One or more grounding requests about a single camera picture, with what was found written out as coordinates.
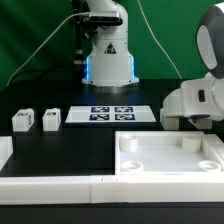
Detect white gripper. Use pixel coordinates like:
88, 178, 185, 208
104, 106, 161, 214
163, 79, 224, 121

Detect white square table top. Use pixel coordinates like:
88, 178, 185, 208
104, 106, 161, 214
115, 131, 224, 175

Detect white U-shaped fence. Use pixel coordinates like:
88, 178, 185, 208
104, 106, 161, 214
0, 133, 224, 205

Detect white marker sheet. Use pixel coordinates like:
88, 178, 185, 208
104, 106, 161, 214
66, 105, 156, 123

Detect black cable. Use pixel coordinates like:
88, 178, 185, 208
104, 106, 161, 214
19, 64, 84, 81

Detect white cable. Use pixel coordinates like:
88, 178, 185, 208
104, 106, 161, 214
6, 12, 92, 87

